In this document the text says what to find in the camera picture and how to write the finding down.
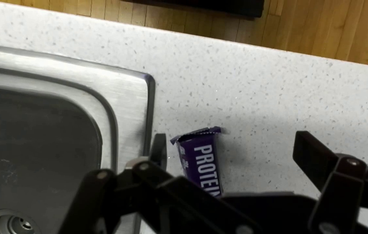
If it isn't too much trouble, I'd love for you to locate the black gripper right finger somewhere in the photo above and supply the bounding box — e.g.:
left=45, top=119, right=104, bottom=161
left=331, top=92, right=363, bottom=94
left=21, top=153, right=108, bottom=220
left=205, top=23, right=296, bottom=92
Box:
left=293, top=129, right=368, bottom=234

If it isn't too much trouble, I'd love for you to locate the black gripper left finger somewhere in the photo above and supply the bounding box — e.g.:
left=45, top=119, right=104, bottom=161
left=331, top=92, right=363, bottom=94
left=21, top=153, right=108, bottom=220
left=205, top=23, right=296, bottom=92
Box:
left=58, top=132, right=266, bottom=234

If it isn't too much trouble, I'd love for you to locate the purple protein bar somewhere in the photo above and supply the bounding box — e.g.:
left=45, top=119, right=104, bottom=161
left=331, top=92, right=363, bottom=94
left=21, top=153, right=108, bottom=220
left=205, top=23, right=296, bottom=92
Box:
left=169, top=126, right=225, bottom=198

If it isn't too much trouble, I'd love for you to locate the stainless steel double sink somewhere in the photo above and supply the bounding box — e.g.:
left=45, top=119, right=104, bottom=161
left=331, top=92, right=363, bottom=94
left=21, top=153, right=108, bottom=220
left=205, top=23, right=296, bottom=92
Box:
left=0, top=41, right=156, bottom=234

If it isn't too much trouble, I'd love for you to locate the black flat panel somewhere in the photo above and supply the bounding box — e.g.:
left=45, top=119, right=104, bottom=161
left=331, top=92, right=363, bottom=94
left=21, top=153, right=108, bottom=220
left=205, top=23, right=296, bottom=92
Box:
left=123, top=0, right=267, bottom=19

